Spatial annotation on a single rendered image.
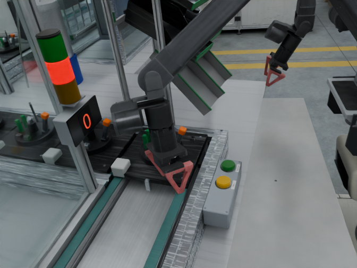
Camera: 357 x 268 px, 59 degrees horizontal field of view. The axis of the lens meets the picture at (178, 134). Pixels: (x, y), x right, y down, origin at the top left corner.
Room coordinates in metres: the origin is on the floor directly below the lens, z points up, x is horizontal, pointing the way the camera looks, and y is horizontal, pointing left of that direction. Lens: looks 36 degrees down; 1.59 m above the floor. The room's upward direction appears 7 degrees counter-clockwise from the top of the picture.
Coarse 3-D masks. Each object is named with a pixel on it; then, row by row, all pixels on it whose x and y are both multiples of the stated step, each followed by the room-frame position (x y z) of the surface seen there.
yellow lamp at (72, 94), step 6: (54, 84) 0.64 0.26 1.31; (66, 84) 0.63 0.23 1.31; (72, 84) 0.64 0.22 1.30; (60, 90) 0.63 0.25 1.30; (66, 90) 0.63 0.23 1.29; (72, 90) 0.63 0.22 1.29; (78, 90) 0.65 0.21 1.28; (60, 96) 0.63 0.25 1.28; (66, 96) 0.63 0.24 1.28; (72, 96) 0.63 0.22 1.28; (78, 96) 0.64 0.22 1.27; (60, 102) 0.63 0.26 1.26; (66, 102) 0.63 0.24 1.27; (72, 102) 0.63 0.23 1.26
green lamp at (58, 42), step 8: (40, 40) 0.63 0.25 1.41; (48, 40) 0.63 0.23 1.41; (56, 40) 0.63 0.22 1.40; (40, 48) 0.64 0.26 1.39; (48, 48) 0.63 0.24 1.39; (56, 48) 0.63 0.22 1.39; (64, 48) 0.65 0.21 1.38; (48, 56) 0.63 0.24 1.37; (56, 56) 0.63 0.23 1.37; (64, 56) 0.64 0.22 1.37
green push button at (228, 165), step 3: (222, 162) 0.70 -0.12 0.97; (225, 162) 0.70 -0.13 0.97; (228, 162) 0.69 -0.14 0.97; (231, 162) 0.69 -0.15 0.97; (222, 165) 0.69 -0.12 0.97; (225, 165) 0.68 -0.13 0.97; (228, 165) 0.68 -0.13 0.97; (231, 165) 0.68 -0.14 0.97; (234, 165) 0.68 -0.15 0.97; (222, 168) 0.68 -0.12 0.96; (225, 168) 0.67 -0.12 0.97; (228, 168) 0.67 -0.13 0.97; (231, 168) 0.67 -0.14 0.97
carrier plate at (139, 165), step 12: (144, 132) 0.90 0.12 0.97; (132, 144) 0.84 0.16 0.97; (192, 144) 0.80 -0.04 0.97; (204, 144) 0.80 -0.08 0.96; (132, 156) 0.78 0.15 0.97; (192, 156) 0.74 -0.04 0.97; (132, 168) 0.72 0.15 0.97; (144, 168) 0.71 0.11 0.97; (156, 168) 0.71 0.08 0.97; (192, 168) 0.69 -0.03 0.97; (156, 180) 0.66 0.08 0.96; (180, 180) 0.65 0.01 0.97
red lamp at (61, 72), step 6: (66, 60) 0.64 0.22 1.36; (48, 66) 0.63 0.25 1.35; (54, 66) 0.63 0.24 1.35; (60, 66) 0.63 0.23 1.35; (66, 66) 0.64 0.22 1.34; (48, 72) 0.64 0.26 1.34; (54, 72) 0.63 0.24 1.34; (60, 72) 0.63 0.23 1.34; (66, 72) 0.63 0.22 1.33; (72, 72) 0.65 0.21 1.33; (54, 78) 0.63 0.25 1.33; (60, 78) 0.63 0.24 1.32; (66, 78) 0.63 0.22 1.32; (72, 78) 0.64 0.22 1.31; (60, 84) 0.63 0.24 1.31
